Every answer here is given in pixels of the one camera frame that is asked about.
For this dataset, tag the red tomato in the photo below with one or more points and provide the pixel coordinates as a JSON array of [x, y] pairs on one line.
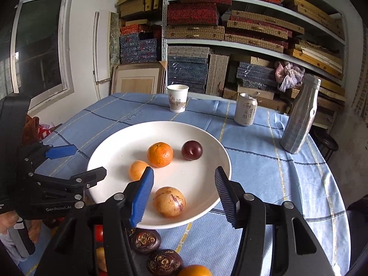
[[99, 233]]

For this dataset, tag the blue checked tablecloth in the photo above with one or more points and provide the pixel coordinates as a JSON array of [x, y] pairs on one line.
[[258, 164]]

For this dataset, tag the yellow passion fruit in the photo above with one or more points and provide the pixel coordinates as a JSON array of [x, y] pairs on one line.
[[169, 201]]

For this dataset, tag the stack of blue patterned boxes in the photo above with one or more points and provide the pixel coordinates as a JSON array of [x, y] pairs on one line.
[[138, 47], [256, 76], [187, 73]]

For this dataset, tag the silver metal bottle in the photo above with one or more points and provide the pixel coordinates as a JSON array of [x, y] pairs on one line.
[[300, 115]]

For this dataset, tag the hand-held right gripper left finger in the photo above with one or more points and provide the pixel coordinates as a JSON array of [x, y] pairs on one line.
[[143, 198]]

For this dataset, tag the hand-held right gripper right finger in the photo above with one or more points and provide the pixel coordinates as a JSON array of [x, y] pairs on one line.
[[225, 198]]

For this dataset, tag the orange mandarin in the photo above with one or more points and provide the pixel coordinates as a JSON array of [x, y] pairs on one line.
[[160, 154]]

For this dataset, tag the smooth orange tangerine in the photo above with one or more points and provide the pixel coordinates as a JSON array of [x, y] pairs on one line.
[[195, 270]]

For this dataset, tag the red patterned cloth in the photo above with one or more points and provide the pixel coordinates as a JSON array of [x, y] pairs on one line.
[[37, 126]]

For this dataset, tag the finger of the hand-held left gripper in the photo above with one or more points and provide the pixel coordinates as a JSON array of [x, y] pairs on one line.
[[92, 176], [61, 151]]

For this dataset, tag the green marbled panel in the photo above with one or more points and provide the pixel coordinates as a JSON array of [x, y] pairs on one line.
[[114, 40]]

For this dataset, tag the person's left hand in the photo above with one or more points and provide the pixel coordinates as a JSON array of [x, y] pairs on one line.
[[7, 221]]

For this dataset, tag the yellow spotted pear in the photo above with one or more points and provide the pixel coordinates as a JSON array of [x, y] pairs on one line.
[[101, 258]]

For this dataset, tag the stack of red patterned boxes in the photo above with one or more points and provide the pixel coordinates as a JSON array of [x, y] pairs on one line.
[[192, 13]]

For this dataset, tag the white plastic strip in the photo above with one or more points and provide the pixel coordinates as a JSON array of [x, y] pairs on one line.
[[96, 51]]

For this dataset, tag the dark brown water chestnut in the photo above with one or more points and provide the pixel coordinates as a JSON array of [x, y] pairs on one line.
[[145, 240], [164, 261]]

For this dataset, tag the white paper cup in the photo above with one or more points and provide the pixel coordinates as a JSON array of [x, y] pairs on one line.
[[177, 97]]

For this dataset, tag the small orange round apricot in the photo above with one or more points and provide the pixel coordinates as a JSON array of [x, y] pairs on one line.
[[137, 170]]

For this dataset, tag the dark round stool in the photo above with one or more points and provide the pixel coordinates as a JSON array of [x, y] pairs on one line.
[[326, 143]]

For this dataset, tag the wooden picture frame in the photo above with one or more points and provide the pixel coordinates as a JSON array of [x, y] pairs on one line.
[[138, 80]]

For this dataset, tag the white framed window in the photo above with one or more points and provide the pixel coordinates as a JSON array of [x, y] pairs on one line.
[[40, 43]]

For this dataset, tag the white metal shelving unit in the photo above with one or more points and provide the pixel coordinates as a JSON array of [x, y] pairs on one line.
[[164, 20]]

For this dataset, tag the white drink can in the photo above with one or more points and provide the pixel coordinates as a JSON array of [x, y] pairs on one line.
[[245, 109]]

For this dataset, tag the dark purple plum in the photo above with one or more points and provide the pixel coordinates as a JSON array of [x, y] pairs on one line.
[[192, 150]]

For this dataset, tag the pink cloth bag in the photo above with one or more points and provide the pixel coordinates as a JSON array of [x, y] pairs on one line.
[[289, 74]]

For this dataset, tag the stack of woven brown boxes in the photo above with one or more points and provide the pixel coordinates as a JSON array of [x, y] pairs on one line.
[[135, 8], [258, 30]]

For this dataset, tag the white oval plate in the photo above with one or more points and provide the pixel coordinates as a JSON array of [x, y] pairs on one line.
[[120, 149]]

